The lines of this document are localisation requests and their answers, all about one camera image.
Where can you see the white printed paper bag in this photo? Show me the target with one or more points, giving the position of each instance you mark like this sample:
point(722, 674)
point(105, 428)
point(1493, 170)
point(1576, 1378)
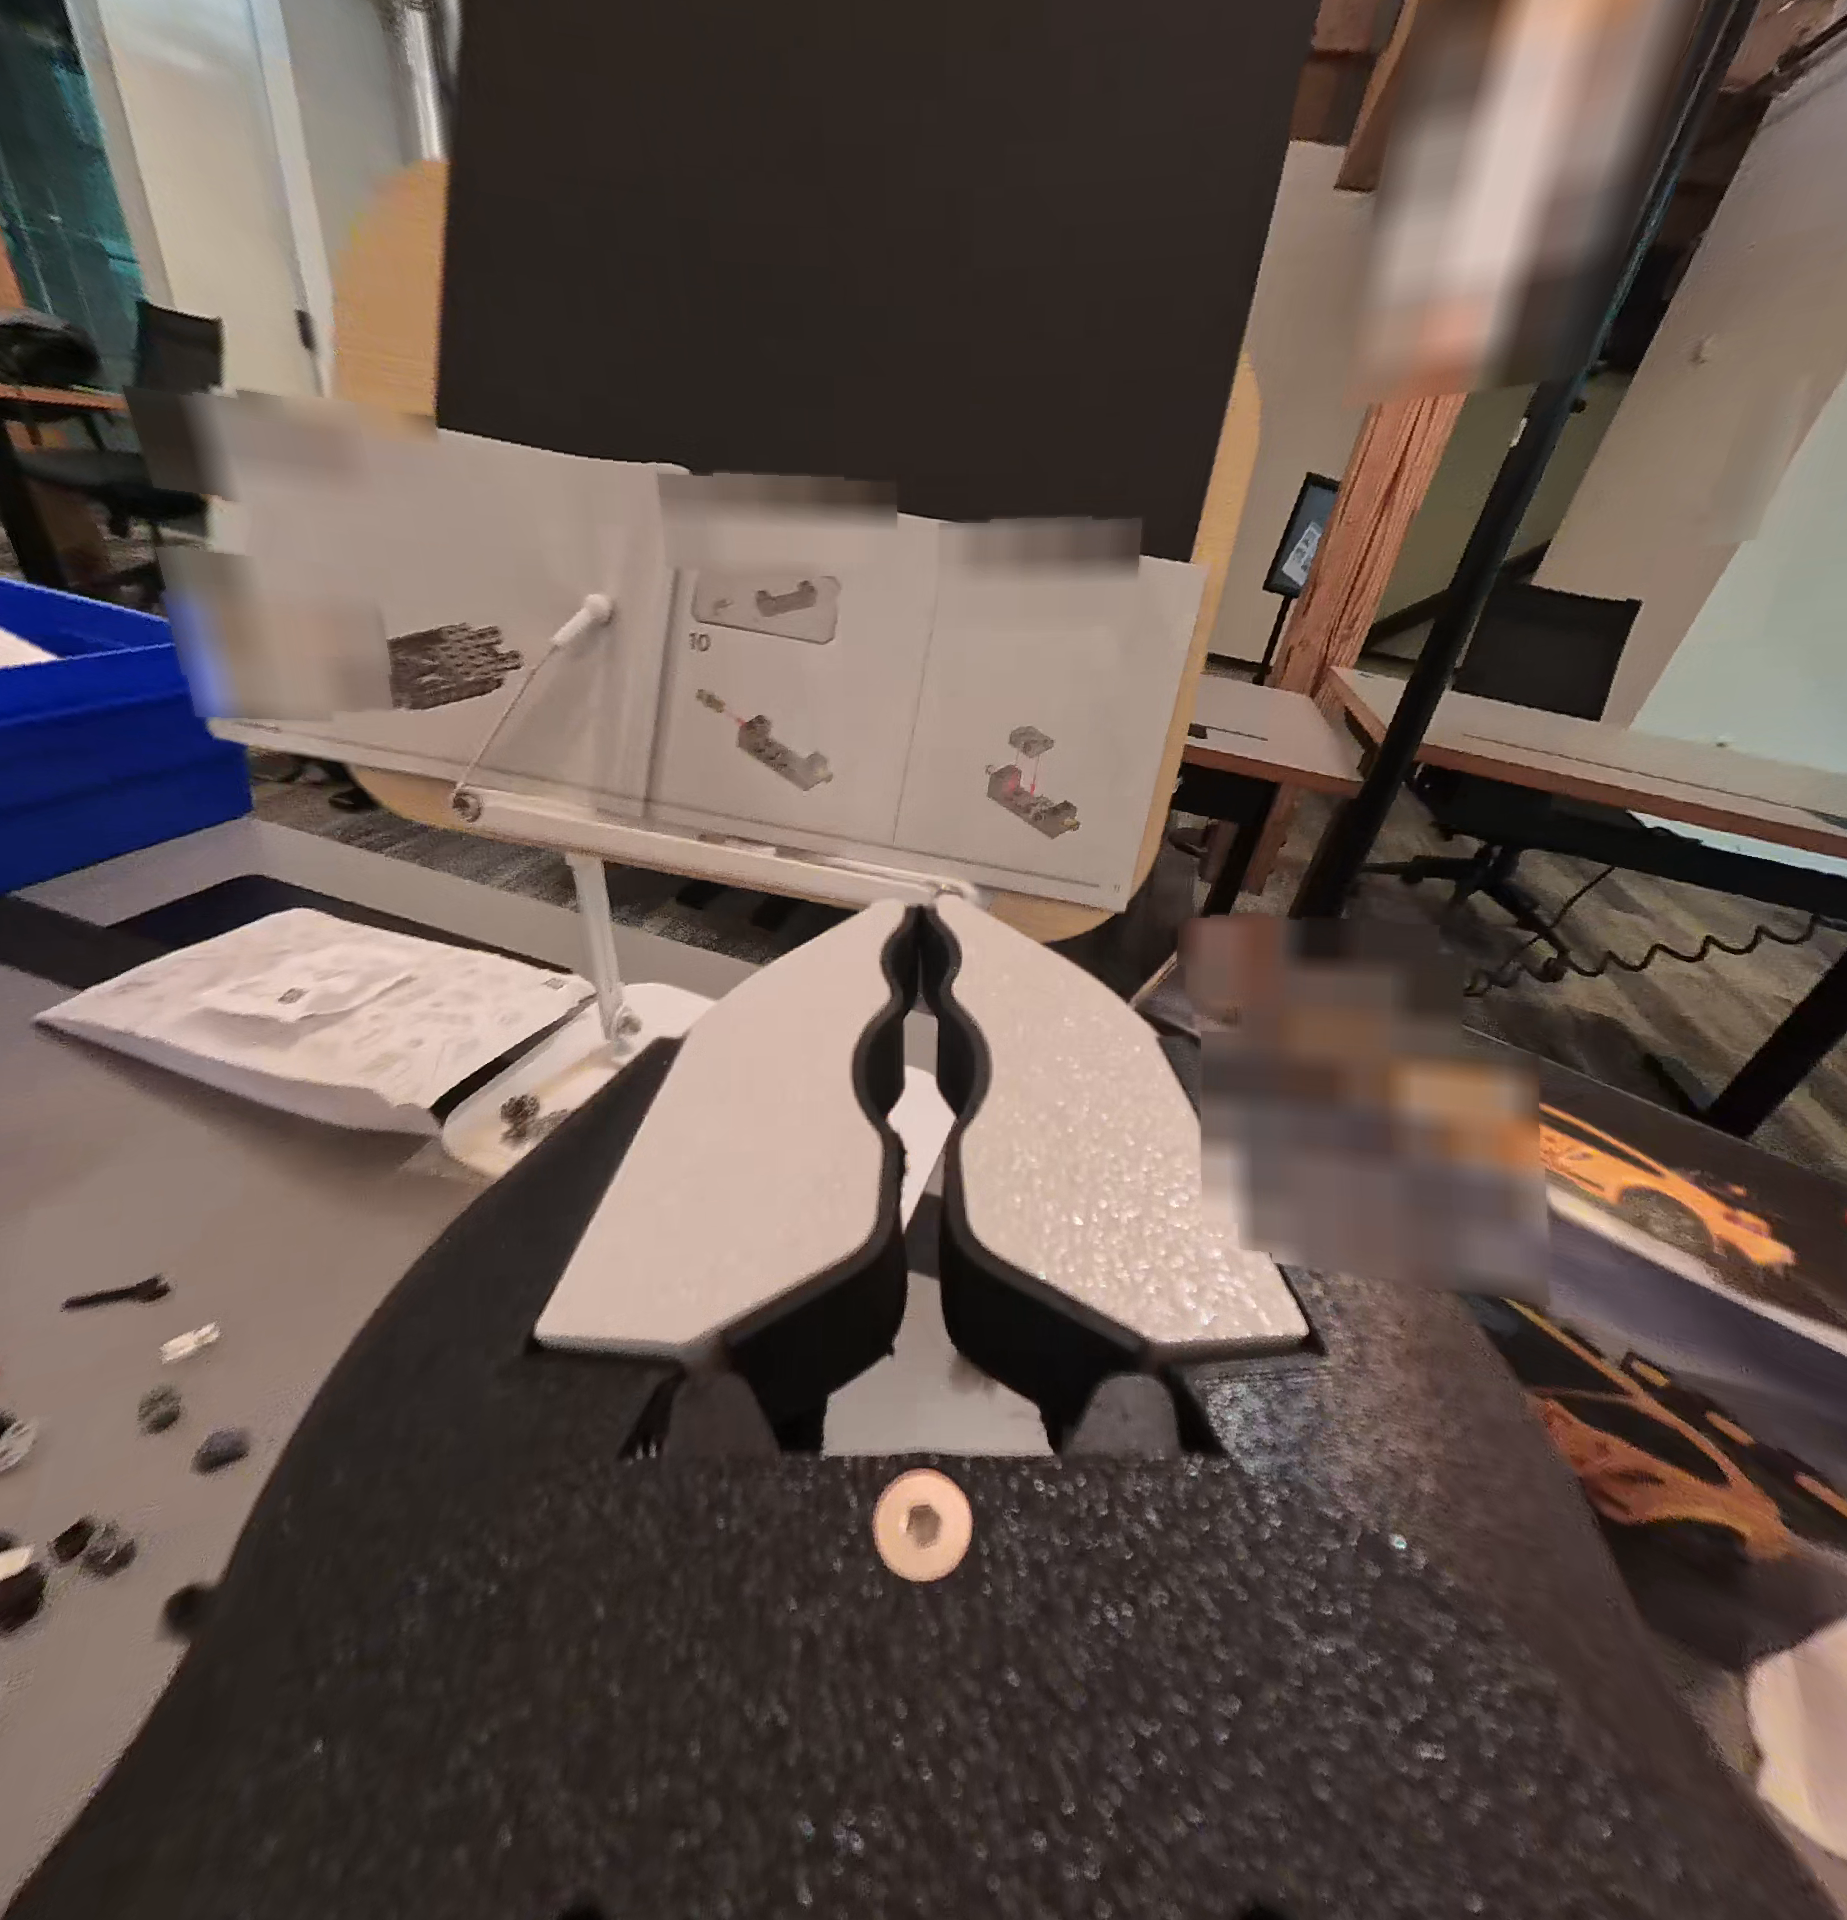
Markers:
point(265, 1050)

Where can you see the scattered small toy bricks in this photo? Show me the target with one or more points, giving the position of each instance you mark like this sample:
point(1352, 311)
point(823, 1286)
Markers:
point(221, 1448)

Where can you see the blue plastic bin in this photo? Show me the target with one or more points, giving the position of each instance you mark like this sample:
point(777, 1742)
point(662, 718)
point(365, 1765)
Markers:
point(100, 751)

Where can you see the black swivel chair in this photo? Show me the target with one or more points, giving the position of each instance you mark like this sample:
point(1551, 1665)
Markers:
point(174, 360)

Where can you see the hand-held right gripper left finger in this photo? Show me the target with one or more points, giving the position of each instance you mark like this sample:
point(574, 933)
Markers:
point(715, 1186)

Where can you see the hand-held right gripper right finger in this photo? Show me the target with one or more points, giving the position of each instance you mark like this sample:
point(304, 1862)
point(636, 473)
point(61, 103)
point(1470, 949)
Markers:
point(1103, 1186)

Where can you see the grey-topped office table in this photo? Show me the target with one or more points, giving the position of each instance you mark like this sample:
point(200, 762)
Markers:
point(1268, 742)

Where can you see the long background table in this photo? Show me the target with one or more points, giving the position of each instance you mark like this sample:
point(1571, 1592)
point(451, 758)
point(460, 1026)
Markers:
point(1613, 766)

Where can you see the black stand pole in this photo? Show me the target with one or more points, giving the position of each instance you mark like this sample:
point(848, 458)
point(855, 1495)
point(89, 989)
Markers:
point(1526, 451)

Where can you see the small white printed bag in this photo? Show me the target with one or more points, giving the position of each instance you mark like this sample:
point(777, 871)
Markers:
point(300, 991)

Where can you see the toy car box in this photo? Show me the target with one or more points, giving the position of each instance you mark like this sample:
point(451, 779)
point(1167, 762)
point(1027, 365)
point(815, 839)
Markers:
point(1659, 1186)

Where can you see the small dark toy parts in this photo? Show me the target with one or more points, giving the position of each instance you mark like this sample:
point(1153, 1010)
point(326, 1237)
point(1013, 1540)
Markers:
point(525, 1115)

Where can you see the orange-edged office table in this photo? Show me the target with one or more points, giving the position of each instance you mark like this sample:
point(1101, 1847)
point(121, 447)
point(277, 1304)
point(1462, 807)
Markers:
point(39, 397)

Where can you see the black partition panel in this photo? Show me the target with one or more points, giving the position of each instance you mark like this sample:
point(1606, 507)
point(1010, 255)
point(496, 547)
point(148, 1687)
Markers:
point(863, 226)

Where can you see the grey desk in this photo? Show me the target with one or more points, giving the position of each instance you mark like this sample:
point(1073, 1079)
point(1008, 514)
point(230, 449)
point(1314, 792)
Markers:
point(114, 1201)

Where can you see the black bag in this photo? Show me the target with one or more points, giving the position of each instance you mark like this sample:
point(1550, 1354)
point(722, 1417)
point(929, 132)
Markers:
point(24, 346)

